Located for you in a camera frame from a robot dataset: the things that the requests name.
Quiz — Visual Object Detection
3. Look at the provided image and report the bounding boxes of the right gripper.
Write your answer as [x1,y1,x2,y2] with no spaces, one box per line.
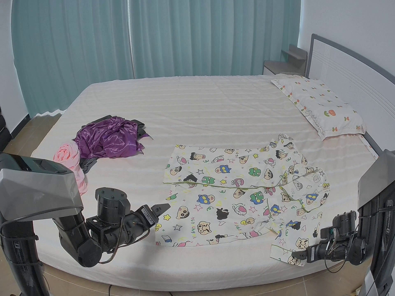
[306,242,347,263]

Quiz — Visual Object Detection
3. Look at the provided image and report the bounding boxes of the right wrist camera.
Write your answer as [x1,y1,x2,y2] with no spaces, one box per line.
[320,226,337,243]

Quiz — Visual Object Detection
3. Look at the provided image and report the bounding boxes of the white printed pillow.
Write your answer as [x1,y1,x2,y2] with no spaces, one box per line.
[271,74,367,142]

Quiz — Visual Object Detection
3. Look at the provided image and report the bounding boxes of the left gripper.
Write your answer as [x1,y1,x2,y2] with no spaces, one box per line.
[123,205,157,244]

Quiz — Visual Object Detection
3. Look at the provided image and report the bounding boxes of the dark grey garment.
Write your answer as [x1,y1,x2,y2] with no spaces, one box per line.
[72,115,154,174]

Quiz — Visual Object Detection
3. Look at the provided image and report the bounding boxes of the blue-green curtain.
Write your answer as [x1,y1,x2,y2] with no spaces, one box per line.
[11,0,301,118]

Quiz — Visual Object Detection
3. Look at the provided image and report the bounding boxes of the bed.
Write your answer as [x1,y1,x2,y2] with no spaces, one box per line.
[31,33,395,291]

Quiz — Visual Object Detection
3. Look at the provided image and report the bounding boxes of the purple garment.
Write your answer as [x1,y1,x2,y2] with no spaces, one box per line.
[75,115,145,160]

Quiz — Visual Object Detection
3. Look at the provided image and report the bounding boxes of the grey bedside table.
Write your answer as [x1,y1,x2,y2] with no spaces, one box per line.
[263,44,308,79]

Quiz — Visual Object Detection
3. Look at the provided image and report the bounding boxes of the white printed pyjama top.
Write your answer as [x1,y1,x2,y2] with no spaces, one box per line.
[154,133,331,266]

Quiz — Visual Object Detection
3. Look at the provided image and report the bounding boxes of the pink garment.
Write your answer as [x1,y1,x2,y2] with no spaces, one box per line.
[53,142,88,196]

